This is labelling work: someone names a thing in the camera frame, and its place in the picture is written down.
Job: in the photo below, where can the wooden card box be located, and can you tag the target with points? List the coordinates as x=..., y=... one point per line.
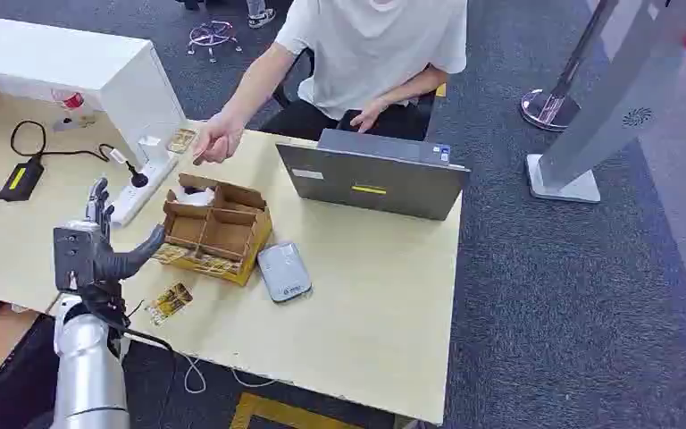
x=219, y=228

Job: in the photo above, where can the yellow floor frame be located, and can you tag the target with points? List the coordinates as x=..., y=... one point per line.
x=278, y=413

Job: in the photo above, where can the grey laptop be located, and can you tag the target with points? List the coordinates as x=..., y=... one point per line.
x=378, y=177

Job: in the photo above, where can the person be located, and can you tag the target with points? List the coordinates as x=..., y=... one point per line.
x=372, y=53

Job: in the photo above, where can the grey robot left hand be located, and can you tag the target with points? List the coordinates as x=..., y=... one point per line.
x=82, y=254

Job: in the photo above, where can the white desk shelf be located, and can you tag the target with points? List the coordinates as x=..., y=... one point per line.
x=82, y=71

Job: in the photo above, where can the person's left hand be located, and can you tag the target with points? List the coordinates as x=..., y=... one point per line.
x=368, y=115

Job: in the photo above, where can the white power strip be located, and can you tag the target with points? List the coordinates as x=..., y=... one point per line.
x=139, y=192

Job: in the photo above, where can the clear bottle with red label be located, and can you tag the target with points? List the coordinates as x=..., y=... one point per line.
x=74, y=109

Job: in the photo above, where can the black power adapter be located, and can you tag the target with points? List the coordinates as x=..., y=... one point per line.
x=21, y=179

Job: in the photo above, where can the white shoe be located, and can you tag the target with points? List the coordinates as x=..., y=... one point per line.
x=261, y=18

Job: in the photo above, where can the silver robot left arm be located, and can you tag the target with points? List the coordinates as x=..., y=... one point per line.
x=88, y=367

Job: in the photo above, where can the yellow card stack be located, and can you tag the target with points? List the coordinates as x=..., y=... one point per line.
x=201, y=260

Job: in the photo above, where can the white cloth in box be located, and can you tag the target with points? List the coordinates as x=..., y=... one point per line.
x=196, y=196

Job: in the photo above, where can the chair wheel base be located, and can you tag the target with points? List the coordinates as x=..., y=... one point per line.
x=211, y=37

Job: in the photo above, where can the white kiosk stand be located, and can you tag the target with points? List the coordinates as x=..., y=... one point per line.
x=609, y=100

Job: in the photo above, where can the black plug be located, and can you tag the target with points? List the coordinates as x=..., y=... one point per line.
x=138, y=179

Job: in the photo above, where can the person's right hand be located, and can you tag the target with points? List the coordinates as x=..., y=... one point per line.
x=219, y=139

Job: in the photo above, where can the yellow printed card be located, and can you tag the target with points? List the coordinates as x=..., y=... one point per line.
x=182, y=140
x=169, y=303

